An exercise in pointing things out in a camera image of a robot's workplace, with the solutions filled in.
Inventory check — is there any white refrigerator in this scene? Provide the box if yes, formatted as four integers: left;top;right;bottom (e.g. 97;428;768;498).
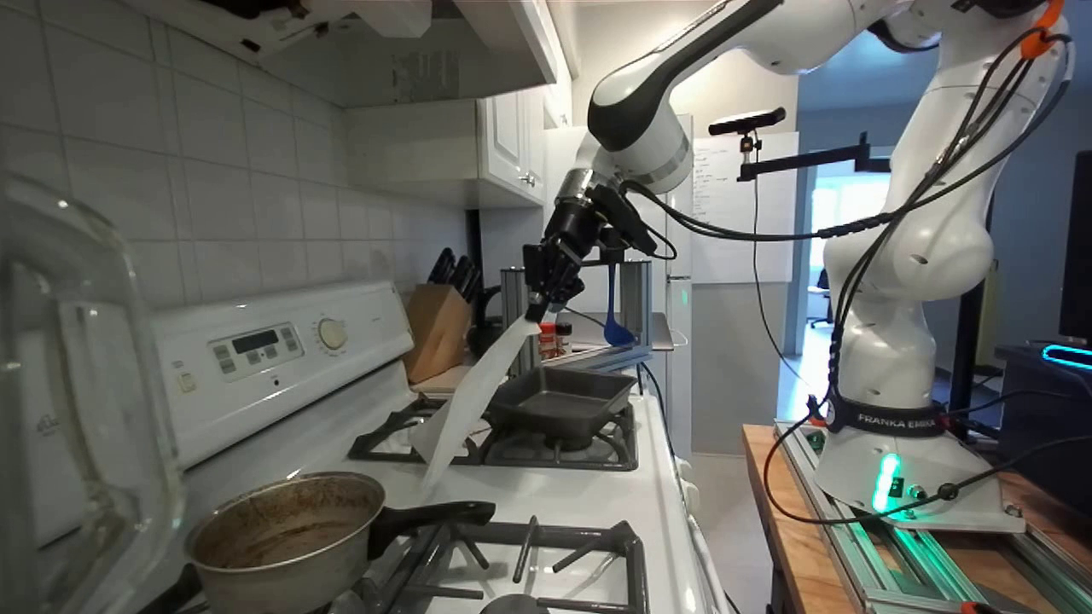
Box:
670;137;794;454

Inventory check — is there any grey near stove grate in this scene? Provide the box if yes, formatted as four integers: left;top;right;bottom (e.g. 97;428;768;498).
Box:
322;519;651;614

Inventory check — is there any steel cylinder canister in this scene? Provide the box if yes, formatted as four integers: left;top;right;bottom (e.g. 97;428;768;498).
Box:
502;266;529;326

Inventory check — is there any steel saucepan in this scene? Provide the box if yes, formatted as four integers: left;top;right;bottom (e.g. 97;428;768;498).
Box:
186;471;494;614

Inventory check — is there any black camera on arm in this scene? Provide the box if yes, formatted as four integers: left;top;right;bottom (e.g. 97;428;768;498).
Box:
708;106;892;182

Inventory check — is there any blue spatula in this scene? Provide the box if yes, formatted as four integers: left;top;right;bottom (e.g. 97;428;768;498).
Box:
604;261;634;349

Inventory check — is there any black monitor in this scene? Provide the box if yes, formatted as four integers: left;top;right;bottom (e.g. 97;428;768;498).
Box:
1057;151;1092;336

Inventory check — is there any white paper sheet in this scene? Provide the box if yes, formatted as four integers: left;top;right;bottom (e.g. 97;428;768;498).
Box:
411;321;535;489

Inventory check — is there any square metal baking pan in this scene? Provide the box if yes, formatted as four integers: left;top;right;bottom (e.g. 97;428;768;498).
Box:
485;368;634;451

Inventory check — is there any grey far stove grate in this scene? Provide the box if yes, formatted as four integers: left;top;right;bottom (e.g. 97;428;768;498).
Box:
349;399;637;471

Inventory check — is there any red cap spice bottle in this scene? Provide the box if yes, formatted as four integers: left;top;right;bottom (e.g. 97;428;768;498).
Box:
540;318;563;357

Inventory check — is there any grey stove grate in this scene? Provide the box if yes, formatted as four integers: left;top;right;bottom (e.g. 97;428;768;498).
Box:
349;399;637;471
322;519;651;614

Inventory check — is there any white range hood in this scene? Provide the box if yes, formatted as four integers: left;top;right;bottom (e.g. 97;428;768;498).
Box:
126;0;563;110

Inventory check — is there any metal base rail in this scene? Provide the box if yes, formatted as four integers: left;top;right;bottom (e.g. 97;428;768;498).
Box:
763;423;1092;614

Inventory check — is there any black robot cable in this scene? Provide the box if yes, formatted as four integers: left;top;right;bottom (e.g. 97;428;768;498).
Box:
624;20;1080;533

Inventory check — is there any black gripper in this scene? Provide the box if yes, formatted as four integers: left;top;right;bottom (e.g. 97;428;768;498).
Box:
521;168;656;321

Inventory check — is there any white stove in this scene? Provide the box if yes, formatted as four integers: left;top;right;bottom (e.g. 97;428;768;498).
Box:
154;284;726;614

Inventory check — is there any white upper cabinet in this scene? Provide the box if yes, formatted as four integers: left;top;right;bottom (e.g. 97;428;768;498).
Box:
346;89;545;207

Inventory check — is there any wooden knife block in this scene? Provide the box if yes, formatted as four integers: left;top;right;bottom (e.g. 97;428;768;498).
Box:
405;250;478;382

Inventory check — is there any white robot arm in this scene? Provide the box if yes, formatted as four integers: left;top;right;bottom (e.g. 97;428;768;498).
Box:
527;0;1067;533

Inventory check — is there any glass baking dish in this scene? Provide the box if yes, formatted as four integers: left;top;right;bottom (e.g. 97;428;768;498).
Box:
0;170;186;614

